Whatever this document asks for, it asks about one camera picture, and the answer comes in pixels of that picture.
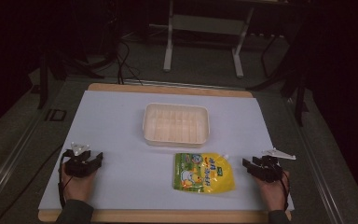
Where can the white table mat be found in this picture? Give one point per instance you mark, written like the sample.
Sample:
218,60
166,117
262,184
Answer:
127,155

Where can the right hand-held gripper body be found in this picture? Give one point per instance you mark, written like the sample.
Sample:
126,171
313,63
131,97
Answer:
270,171

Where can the black metal stand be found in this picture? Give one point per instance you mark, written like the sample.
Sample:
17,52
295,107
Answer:
292,84
48,68

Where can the white metal stand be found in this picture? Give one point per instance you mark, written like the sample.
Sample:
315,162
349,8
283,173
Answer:
205,34

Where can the person's right hand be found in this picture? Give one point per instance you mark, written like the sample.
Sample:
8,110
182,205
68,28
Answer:
272,193

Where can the white plastic tray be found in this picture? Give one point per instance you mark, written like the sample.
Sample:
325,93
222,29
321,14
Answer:
175,125

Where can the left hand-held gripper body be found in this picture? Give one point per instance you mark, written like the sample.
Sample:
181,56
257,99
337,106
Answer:
74,168

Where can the person's left hand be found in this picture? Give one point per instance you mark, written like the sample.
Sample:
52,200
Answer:
77,188

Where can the black floor bracket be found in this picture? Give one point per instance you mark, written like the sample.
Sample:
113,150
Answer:
56,114

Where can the yellow green spouted pouch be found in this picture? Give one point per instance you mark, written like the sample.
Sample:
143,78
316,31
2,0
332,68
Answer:
203,172

